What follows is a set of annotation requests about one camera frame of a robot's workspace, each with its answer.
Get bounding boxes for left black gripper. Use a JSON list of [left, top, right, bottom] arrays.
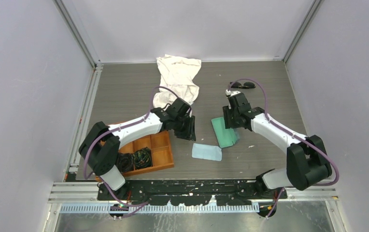
[[172, 115, 196, 141]]

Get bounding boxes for purple cable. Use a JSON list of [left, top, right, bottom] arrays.
[[83, 86, 181, 219], [227, 78, 340, 219]]

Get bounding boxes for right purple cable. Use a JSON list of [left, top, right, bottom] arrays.
[[227, 78, 340, 219]]

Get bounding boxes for orange wooden divider tray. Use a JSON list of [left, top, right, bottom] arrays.
[[116, 131, 174, 177]]

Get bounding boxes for slotted aluminium front rail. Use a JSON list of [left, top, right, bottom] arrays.
[[59, 202, 259, 214]]

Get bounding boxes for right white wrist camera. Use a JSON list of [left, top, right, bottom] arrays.
[[225, 89, 241, 99]]

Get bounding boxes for dark rolled item right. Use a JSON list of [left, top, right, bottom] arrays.
[[133, 147, 153, 170]]

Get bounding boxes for dark rolled item middle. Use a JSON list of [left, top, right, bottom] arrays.
[[115, 153, 135, 173]]

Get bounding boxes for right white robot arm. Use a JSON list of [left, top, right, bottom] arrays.
[[223, 90, 333, 199]]

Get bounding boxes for white cloth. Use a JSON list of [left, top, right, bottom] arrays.
[[153, 54, 202, 108]]

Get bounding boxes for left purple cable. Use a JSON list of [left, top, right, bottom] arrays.
[[83, 86, 181, 219]]

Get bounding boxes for light blue cleaning cloth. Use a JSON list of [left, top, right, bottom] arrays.
[[192, 143, 222, 161]]

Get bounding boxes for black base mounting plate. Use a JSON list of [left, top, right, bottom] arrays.
[[97, 179, 287, 206]]

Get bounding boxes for grey-blue glasses case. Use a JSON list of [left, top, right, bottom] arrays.
[[211, 117, 240, 148]]

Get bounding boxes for dark rolled item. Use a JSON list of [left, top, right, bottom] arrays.
[[115, 153, 135, 173], [133, 147, 153, 170]]

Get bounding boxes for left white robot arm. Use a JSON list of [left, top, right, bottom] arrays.
[[78, 98, 196, 200]]

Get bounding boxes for black sunglasses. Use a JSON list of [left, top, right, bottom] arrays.
[[229, 82, 256, 89]]

